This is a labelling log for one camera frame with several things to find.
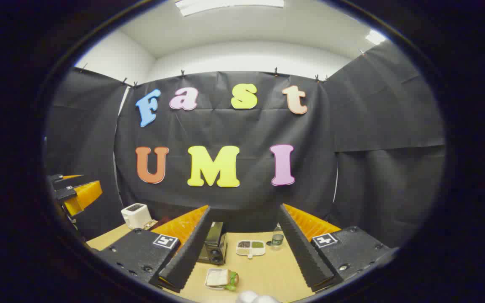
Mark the ceiling light panel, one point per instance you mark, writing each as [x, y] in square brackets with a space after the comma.
[375, 37]

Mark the white bread lettuce sandwich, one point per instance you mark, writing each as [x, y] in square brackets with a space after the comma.
[219, 277]

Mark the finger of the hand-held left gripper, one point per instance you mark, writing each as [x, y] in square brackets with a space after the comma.
[59, 177]
[82, 195]

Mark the clear plastic water bottle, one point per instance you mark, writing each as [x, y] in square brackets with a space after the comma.
[277, 239]

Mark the black electric oven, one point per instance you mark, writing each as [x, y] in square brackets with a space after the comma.
[215, 244]

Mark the white divided seasoning plate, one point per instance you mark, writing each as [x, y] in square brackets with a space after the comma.
[250, 248]

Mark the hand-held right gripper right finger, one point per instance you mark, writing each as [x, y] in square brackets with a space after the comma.
[301, 248]

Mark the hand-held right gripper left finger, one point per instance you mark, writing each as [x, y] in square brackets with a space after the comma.
[192, 248]

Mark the white toaster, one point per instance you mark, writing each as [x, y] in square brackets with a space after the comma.
[136, 215]

